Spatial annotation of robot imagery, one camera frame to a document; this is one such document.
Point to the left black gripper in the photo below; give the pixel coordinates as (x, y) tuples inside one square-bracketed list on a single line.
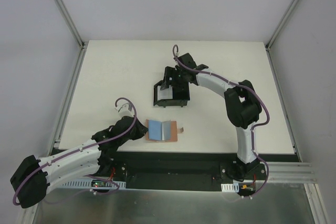
[(139, 129)]

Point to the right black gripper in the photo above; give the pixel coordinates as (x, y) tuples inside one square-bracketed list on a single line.
[(171, 102)]

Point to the tan leather card holder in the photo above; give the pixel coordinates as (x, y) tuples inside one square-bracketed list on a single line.
[(161, 132)]

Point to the black card tray box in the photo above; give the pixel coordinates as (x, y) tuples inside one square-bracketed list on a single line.
[(180, 97)]

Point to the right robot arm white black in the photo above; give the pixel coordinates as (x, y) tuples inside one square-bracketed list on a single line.
[(242, 107)]

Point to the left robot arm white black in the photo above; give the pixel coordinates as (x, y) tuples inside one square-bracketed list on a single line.
[(35, 177)]

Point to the white cards stack in tray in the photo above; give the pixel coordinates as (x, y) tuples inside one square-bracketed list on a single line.
[(166, 94)]

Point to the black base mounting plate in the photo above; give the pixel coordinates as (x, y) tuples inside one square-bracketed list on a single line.
[(178, 171)]

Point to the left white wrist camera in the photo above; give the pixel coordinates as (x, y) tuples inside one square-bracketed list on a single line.
[(125, 110)]

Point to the left white cable duct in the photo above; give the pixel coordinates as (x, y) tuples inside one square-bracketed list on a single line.
[(87, 183)]

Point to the white cable duct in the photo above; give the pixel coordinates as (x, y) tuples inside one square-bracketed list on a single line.
[(87, 183), (230, 188)]

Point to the left table side rail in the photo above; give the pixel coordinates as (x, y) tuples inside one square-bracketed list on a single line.
[(55, 140)]

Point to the left aluminium frame post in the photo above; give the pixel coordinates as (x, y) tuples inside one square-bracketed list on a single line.
[(70, 23)]

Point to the aluminium frame post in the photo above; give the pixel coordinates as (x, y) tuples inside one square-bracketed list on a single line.
[(282, 23), (70, 23)]

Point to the right white cable duct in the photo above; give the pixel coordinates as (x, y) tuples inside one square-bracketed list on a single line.
[(230, 188)]

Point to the aluminium cross rail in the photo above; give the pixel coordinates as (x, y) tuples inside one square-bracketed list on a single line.
[(291, 173)]

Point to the right aluminium frame post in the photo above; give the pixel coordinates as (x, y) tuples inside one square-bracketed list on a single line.
[(282, 23)]

